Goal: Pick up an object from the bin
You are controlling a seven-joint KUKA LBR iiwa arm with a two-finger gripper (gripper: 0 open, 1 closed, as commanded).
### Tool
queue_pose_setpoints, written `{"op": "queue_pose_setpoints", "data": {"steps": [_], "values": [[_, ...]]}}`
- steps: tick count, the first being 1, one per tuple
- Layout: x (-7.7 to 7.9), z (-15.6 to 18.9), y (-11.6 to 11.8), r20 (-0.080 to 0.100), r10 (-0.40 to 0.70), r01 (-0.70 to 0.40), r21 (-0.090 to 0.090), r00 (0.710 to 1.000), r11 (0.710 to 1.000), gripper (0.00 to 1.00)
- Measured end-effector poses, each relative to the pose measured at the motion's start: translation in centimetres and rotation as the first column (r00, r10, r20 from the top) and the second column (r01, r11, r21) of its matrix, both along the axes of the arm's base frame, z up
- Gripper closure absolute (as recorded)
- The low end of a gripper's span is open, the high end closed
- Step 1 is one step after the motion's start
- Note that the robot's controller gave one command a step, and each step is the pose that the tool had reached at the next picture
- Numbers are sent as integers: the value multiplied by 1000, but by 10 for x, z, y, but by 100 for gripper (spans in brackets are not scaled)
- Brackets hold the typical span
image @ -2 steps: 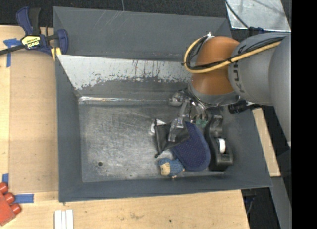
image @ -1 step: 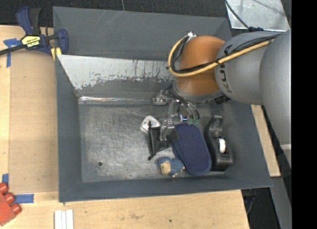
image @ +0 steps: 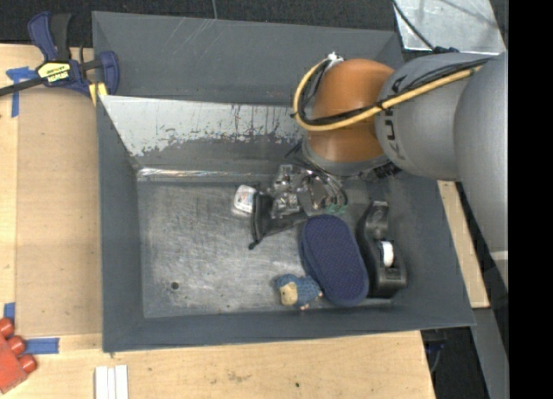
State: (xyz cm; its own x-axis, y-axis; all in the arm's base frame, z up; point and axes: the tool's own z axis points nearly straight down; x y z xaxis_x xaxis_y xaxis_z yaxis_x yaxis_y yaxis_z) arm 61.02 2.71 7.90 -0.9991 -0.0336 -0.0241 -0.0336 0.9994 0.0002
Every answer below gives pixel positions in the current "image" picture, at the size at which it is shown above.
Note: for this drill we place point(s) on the black tape dispenser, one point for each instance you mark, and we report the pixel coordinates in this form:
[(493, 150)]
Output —
[(380, 272)]

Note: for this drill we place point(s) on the pale wood board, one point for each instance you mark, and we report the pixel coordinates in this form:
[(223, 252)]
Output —
[(58, 216)]

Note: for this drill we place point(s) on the grey metal bin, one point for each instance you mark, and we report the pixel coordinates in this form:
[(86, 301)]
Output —
[(207, 250)]

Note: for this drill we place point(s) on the small clear jar white label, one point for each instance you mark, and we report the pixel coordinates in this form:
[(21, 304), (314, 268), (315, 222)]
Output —
[(244, 201)]

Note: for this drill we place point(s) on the blue toy sheep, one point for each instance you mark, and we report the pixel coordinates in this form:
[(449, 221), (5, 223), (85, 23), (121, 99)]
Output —
[(298, 291)]

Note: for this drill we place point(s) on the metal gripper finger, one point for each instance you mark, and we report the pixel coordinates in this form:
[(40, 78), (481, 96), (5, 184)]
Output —
[(286, 176), (284, 206)]

